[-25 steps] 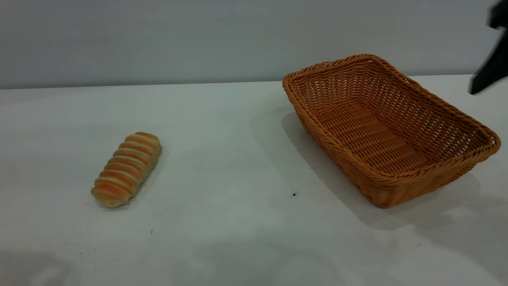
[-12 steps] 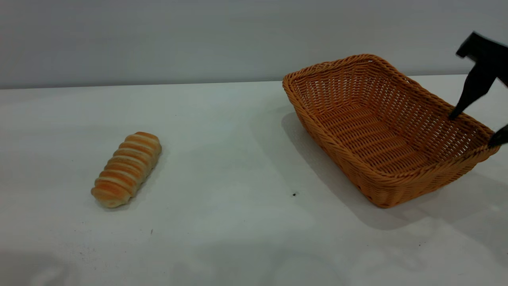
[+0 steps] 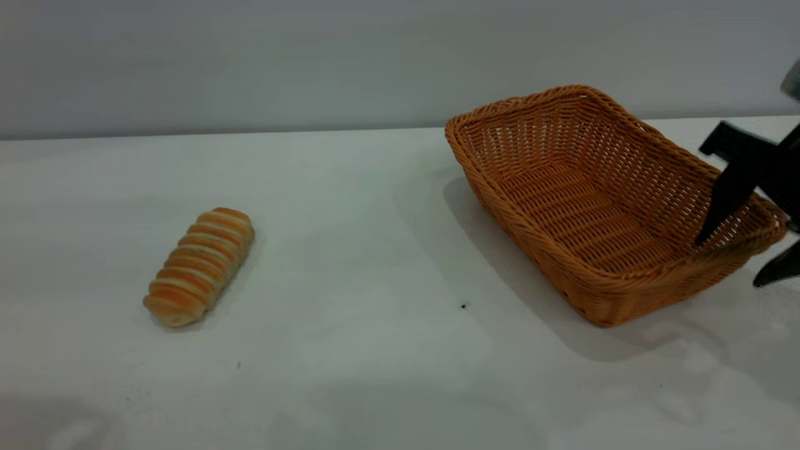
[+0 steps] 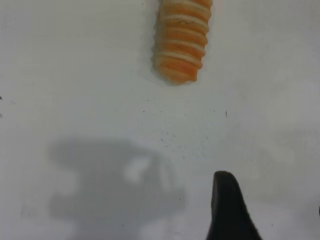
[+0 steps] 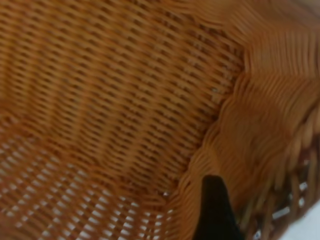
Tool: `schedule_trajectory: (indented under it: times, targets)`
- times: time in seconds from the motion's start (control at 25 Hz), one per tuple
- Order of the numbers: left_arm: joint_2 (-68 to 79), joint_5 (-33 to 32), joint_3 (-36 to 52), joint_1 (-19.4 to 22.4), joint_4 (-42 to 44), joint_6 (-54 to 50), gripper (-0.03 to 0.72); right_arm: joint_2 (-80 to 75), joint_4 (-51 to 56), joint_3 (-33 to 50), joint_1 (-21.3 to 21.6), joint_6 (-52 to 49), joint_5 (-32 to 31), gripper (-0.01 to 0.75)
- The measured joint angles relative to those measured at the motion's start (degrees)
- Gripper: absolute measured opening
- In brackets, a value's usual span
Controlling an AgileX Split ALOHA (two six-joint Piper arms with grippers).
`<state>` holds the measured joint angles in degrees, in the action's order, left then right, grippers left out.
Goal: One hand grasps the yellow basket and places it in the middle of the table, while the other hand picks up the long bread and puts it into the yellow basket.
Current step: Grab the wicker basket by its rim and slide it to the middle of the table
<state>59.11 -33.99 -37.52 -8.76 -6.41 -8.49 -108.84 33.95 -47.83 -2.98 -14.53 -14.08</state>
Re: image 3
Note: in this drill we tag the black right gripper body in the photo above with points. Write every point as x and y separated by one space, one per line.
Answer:
781 169

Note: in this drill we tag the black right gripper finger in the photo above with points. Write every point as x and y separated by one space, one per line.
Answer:
784 265
728 194

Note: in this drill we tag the yellow wicker basket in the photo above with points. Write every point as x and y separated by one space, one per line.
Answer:
562 206

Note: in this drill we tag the striped bread roll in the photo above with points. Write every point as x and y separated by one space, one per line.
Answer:
200 265

